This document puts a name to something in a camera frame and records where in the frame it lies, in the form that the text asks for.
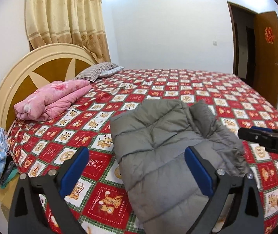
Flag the grey puffer jacket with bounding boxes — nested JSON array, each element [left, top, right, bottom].
[[110, 99, 250, 233]]

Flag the red patchwork bedspread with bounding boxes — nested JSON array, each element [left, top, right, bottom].
[[9, 70, 278, 233]]

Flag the pink folded quilt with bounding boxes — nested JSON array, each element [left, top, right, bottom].
[[14, 79, 92, 121]]

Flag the brown wooden door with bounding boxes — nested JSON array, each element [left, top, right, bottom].
[[253, 11, 278, 107]]

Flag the red door decoration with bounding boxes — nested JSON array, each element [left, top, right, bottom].
[[264, 27, 275, 44]]

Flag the striped pillow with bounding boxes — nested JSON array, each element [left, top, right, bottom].
[[74, 62, 118, 82]]

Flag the cream round headboard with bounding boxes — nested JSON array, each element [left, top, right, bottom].
[[0, 43, 97, 130]]

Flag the light blue pillow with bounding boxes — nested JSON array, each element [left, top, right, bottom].
[[99, 66, 124, 78]]

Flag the beige patterned curtain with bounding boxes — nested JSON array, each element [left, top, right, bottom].
[[25, 0, 111, 63]]

